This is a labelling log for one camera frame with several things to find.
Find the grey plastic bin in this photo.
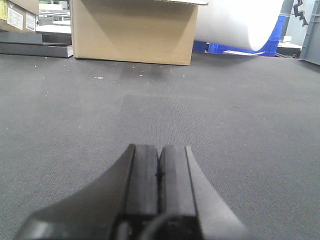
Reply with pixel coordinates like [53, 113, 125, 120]
[299, 0, 320, 65]

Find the black raised platform edge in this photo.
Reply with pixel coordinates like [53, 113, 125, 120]
[0, 31, 74, 58]

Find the cardboard box with labels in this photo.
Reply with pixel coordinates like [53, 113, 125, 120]
[0, 0, 39, 33]

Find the large open cardboard box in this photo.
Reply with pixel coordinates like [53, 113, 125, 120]
[70, 0, 209, 66]

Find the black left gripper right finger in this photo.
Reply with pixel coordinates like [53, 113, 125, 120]
[149, 145, 250, 240]

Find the blue plastic crate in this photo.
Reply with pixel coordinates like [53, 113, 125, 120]
[192, 14, 287, 57]

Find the large white paper roll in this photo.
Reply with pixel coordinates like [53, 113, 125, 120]
[194, 0, 284, 51]

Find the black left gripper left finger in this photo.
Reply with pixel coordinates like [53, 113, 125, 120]
[15, 144, 158, 240]

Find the black cable chain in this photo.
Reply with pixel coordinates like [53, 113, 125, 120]
[292, 0, 309, 28]

